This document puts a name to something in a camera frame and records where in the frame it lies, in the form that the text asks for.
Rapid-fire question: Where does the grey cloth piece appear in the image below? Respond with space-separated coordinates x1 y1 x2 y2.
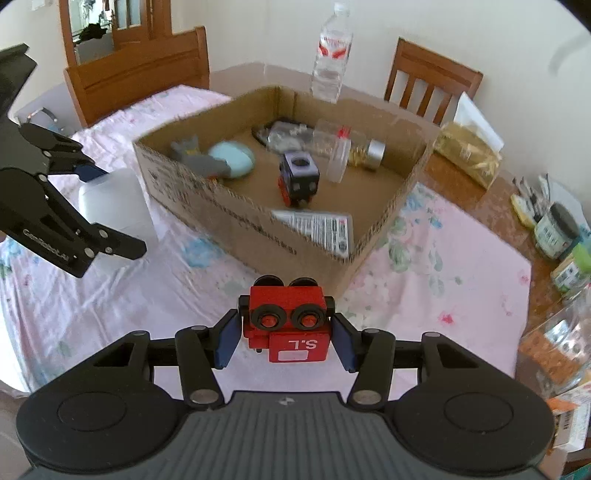
170 135 230 179

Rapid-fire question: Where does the pen holder with pens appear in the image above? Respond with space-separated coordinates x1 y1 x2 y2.
513 177 550 222

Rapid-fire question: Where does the wooden door with glass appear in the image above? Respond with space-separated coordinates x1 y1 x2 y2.
57 1 172 67

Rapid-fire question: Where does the red toy train car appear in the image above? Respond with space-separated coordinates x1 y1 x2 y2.
238 275 335 363

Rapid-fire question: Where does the clear water bottle red label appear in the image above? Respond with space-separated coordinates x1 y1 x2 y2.
311 2 353 103

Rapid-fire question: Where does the light blue round device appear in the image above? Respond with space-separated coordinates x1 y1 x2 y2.
208 141 256 179

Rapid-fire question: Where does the dark lid glass jar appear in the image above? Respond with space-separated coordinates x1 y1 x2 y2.
534 202 579 260

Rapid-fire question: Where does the white translucent plastic container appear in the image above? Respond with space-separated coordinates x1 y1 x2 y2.
78 168 158 259

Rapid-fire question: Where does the clear plastic jar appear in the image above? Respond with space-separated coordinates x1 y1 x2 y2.
327 128 352 183

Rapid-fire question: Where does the green lid spice jar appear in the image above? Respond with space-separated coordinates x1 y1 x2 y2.
551 243 590 295

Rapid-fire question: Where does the open cardboard box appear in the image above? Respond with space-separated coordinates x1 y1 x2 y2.
134 86 438 297

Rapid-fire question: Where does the gold tissue pack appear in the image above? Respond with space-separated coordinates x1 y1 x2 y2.
434 92 505 189

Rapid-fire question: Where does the wooden chair left side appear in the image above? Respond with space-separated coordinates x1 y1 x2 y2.
64 26 211 128

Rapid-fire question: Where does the wooden chair far centre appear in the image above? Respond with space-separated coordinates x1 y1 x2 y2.
384 37 484 126

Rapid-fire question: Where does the black toy train car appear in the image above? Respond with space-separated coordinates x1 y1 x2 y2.
277 151 320 208

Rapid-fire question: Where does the wooden chair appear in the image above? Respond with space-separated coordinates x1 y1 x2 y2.
384 37 484 126
64 26 211 128

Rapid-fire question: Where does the yellow sticky note pad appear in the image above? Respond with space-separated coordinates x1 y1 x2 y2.
510 194 537 230

